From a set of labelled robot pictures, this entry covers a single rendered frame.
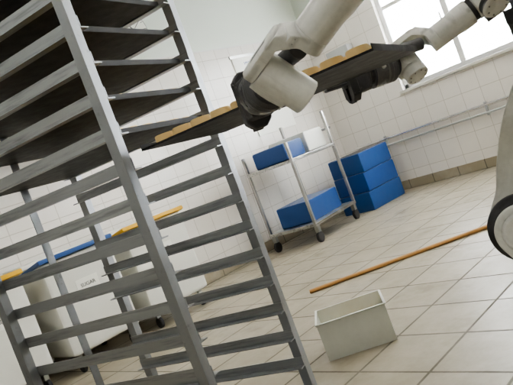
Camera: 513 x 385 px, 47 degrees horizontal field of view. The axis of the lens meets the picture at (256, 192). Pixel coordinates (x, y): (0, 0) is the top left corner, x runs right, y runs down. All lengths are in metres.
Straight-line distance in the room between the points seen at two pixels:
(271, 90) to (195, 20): 5.18
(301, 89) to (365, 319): 1.57
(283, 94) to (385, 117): 5.81
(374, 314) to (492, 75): 4.12
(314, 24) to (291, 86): 0.12
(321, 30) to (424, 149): 5.73
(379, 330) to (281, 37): 1.69
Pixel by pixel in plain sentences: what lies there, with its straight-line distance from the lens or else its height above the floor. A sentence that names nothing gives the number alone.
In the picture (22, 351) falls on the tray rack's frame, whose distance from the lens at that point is 1.90.
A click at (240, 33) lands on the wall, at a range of 6.54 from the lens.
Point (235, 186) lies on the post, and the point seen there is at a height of 0.82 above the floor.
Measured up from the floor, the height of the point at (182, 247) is 0.69.
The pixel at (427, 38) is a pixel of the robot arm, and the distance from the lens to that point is 1.71.
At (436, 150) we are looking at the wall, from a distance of 6.61.
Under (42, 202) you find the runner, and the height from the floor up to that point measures 0.96.
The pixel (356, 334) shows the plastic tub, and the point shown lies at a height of 0.07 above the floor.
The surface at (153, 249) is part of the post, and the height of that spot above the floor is 0.75.
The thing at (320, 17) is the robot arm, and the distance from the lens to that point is 0.97.
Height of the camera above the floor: 0.85
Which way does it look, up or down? 3 degrees down
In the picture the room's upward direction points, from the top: 21 degrees counter-clockwise
